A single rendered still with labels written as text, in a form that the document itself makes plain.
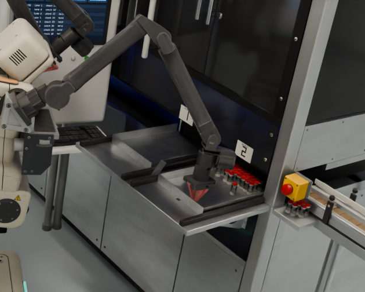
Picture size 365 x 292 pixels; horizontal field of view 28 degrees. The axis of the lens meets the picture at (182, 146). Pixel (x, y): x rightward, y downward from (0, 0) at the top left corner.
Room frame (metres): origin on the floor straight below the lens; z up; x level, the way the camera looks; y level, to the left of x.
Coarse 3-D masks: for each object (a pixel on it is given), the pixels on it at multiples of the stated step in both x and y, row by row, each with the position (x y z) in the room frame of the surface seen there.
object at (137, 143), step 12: (132, 132) 2.70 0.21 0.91; (144, 132) 2.74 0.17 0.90; (156, 132) 2.79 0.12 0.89; (168, 132) 2.83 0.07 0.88; (120, 144) 2.59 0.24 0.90; (132, 144) 2.64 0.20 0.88; (144, 144) 2.66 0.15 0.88; (156, 144) 2.69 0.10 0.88; (168, 144) 2.71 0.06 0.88; (180, 144) 2.73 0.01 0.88; (192, 144) 2.75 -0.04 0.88; (132, 156) 2.53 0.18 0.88; (144, 156) 2.56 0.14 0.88; (156, 156) 2.58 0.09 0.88; (168, 156) 2.60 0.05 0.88; (180, 156) 2.55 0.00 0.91; (192, 156) 2.59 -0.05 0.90
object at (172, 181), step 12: (192, 168) 2.48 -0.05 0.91; (168, 180) 2.34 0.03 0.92; (180, 180) 2.42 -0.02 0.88; (216, 180) 2.47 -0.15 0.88; (180, 192) 2.28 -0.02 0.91; (216, 192) 2.37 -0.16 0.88; (228, 192) 2.39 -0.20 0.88; (240, 192) 2.41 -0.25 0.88; (192, 204) 2.23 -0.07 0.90; (204, 204) 2.27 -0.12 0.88; (216, 204) 2.23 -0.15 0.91; (228, 204) 2.27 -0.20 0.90
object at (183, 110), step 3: (183, 105) 2.74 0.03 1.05; (183, 108) 2.74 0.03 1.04; (186, 108) 2.73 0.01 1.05; (180, 111) 2.75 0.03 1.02; (183, 111) 2.74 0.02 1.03; (186, 111) 2.73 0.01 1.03; (180, 114) 2.75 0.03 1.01; (183, 114) 2.74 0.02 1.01; (186, 114) 2.72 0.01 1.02; (189, 114) 2.71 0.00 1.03; (180, 117) 2.74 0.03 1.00; (183, 117) 2.73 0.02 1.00; (186, 117) 2.72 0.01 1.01; (189, 117) 2.71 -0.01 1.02; (183, 120) 2.73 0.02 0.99; (186, 120) 2.72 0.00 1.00; (189, 120) 2.70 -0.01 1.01; (192, 120) 2.69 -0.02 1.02; (189, 123) 2.70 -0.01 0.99
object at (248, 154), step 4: (240, 144) 2.49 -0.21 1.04; (244, 144) 2.48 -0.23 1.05; (236, 148) 2.51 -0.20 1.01; (240, 148) 2.49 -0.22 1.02; (244, 148) 2.48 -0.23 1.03; (248, 148) 2.47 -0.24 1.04; (252, 148) 2.45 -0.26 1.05; (236, 152) 2.50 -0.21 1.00; (240, 152) 2.49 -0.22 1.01; (248, 152) 2.46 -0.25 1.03; (252, 152) 2.45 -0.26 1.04; (240, 156) 2.48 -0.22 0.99; (248, 156) 2.46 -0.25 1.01; (248, 160) 2.46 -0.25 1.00
